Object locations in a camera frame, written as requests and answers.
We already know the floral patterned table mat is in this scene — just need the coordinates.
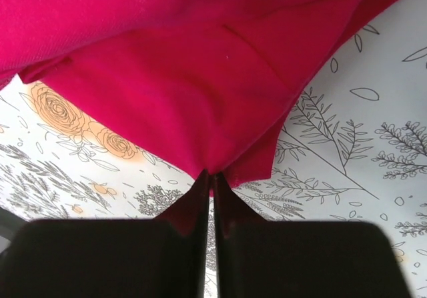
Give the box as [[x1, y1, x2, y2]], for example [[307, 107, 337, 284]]
[[1, 0, 426, 297]]

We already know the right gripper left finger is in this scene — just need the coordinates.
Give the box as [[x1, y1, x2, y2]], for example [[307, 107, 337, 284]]
[[6, 171, 209, 297]]

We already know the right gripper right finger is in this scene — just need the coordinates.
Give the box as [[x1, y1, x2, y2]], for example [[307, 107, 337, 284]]
[[212, 174, 406, 298]]

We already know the bright red t-shirt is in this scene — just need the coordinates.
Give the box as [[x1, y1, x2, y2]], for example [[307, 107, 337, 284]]
[[1, 0, 396, 185]]

